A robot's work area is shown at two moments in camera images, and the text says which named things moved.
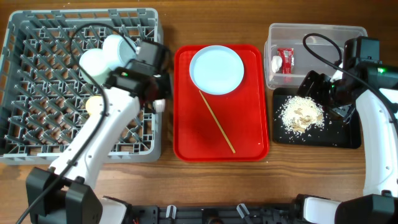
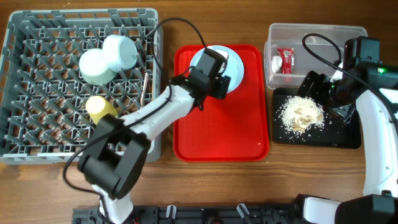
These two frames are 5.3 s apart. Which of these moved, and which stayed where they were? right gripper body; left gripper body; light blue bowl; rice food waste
Moved: left gripper body
Stayed: light blue bowl; rice food waste; right gripper body
